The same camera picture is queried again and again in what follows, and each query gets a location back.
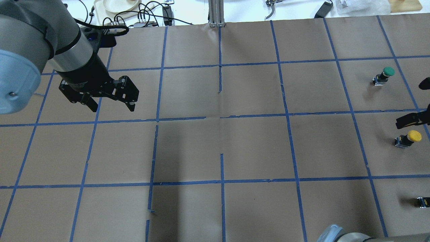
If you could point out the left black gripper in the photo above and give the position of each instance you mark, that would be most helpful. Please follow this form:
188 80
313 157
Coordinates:
88 76

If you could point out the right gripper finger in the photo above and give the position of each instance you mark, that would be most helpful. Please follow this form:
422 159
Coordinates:
413 119

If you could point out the yellow push button switch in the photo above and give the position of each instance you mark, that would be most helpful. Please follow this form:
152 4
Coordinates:
404 141

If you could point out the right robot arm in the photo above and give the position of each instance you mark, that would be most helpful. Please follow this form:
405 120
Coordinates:
384 206

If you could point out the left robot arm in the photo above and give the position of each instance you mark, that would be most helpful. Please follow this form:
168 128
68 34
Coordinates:
35 33

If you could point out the beige tray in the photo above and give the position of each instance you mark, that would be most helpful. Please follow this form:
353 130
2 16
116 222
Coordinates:
143 15

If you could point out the beige plate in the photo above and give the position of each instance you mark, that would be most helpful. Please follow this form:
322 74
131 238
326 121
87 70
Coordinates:
117 6

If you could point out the wooden cutting board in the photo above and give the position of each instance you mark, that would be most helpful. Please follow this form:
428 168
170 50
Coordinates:
401 6

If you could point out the clear plastic bag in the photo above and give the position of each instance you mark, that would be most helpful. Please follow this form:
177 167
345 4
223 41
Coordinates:
364 7

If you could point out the black power adapter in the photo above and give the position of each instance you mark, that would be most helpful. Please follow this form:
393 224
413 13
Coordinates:
324 9

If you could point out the aluminium frame post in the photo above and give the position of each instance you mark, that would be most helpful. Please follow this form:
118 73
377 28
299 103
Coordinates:
216 13

